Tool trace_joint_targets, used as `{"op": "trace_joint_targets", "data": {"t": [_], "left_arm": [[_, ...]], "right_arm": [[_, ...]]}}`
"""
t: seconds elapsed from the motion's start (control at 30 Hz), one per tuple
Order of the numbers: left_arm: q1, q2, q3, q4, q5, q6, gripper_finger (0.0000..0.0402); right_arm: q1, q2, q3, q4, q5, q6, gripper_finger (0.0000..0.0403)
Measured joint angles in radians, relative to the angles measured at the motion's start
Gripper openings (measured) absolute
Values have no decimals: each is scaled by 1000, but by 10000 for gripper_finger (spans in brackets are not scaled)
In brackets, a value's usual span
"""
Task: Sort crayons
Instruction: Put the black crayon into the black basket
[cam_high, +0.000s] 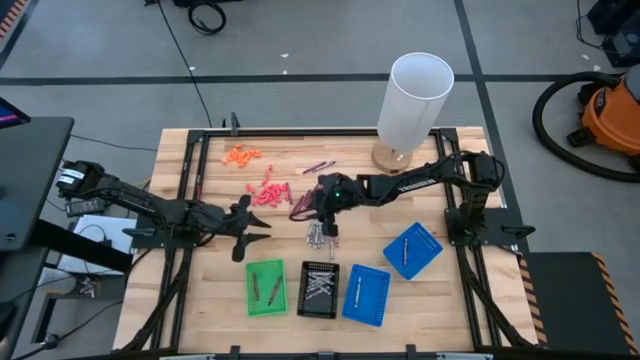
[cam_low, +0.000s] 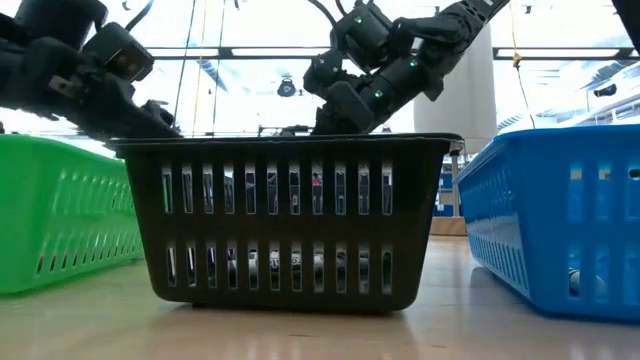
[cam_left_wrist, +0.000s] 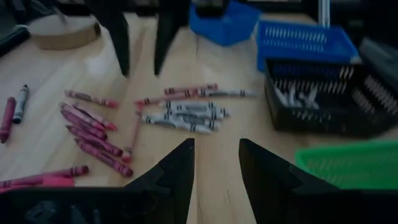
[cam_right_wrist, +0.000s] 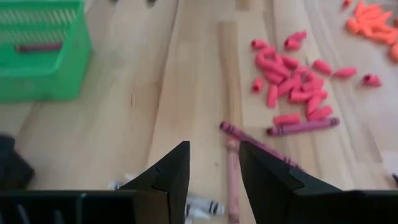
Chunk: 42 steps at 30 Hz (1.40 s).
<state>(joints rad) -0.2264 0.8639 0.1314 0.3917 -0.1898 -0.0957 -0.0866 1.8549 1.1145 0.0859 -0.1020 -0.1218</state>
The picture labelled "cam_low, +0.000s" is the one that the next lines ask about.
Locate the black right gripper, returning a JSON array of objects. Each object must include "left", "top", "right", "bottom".
[{"left": 311, "top": 79, "right": 376, "bottom": 136}]

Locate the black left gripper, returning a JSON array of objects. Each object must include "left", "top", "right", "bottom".
[{"left": 9, "top": 37, "right": 182, "bottom": 141}]

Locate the green plastic basket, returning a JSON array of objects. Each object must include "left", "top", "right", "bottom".
[{"left": 0, "top": 133, "right": 145, "bottom": 296}]

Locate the grey crayon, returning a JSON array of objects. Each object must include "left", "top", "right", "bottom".
[{"left": 568, "top": 268, "right": 609, "bottom": 300}]

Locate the blue storage bin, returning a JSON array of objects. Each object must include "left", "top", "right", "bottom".
[{"left": 432, "top": 167, "right": 456, "bottom": 217}]

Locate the black plastic basket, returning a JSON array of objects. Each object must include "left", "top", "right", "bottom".
[{"left": 107, "top": 132, "right": 464, "bottom": 312}]

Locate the blue plastic basket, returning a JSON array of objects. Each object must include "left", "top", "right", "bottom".
[{"left": 453, "top": 123, "right": 640, "bottom": 321}]

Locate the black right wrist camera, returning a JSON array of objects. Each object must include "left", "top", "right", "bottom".
[{"left": 303, "top": 49, "right": 347, "bottom": 97}]

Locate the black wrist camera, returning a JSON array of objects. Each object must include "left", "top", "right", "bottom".
[
  {"left": 303, "top": 49, "right": 347, "bottom": 97},
  {"left": 82, "top": 22, "right": 155, "bottom": 84}
]

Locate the black dome ceiling camera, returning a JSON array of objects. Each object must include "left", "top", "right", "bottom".
[{"left": 276, "top": 77, "right": 305, "bottom": 99}]

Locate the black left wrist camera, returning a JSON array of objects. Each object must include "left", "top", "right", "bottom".
[{"left": 82, "top": 22, "right": 155, "bottom": 84}]

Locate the thin black hanging cable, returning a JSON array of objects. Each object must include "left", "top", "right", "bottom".
[
  {"left": 212, "top": 0, "right": 226, "bottom": 132},
  {"left": 173, "top": 0, "right": 198, "bottom": 136}
]

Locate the thin yellow hanging cord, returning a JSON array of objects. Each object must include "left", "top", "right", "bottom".
[{"left": 193, "top": 0, "right": 209, "bottom": 116}]

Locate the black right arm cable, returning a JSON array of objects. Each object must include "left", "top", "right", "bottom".
[{"left": 307, "top": 0, "right": 351, "bottom": 26}]

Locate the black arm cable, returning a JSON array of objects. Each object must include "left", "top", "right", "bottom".
[
  {"left": 124, "top": 0, "right": 155, "bottom": 32},
  {"left": 307, "top": 0, "right": 351, "bottom": 26}
]

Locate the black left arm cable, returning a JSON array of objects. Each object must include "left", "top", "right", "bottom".
[{"left": 124, "top": 0, "right": 155, "bottom": 32}]

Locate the yellow hanging cable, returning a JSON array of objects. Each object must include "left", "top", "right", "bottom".
[{"left": 509, "top": 0, "right": 536, "bottom": 130}]

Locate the black overhead frame beam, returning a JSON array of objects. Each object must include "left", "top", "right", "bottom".
[{"left": 147, "top": 46, "right": 640, "bottom": 62}]

